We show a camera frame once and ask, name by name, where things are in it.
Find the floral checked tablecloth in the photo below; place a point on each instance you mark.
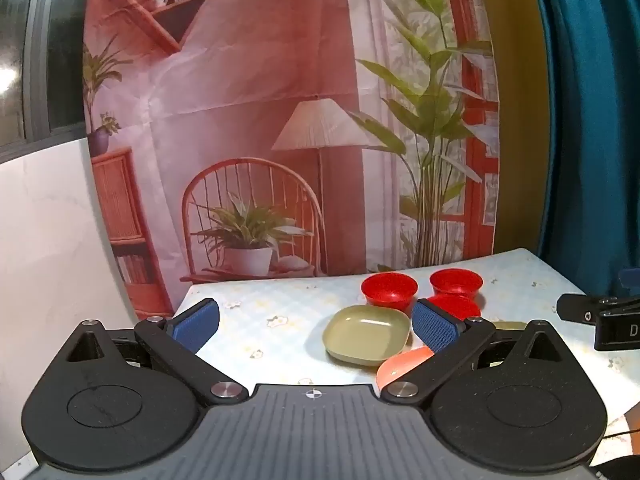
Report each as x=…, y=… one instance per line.
x=280, y=305

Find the green square plate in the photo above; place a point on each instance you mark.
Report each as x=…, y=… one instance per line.
x=365, y=332
x=510, y=326

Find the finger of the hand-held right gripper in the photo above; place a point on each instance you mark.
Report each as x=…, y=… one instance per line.
x=631, y=280
x=575, y=308

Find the dark window frame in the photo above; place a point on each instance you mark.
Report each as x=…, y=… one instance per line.
x=37, y=60

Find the teal curtain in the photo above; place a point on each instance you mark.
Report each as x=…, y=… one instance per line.
x=590, y=110

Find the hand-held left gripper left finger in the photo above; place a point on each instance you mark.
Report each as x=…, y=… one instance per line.
x=194, y=323

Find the red plastic bowl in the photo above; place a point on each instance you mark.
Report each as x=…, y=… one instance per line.
x=457, y=306
x=389, y=289
x=456, y=281

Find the olive yellow curtain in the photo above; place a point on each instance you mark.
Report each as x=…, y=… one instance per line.
x=520, y=110

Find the orange plastic plate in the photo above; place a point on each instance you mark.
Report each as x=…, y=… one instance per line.
x=397, y=366

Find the printed room scene backdrop cloth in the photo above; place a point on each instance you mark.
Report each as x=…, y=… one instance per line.
x=250, y=85

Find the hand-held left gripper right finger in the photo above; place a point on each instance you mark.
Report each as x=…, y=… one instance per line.
x=434, y=327

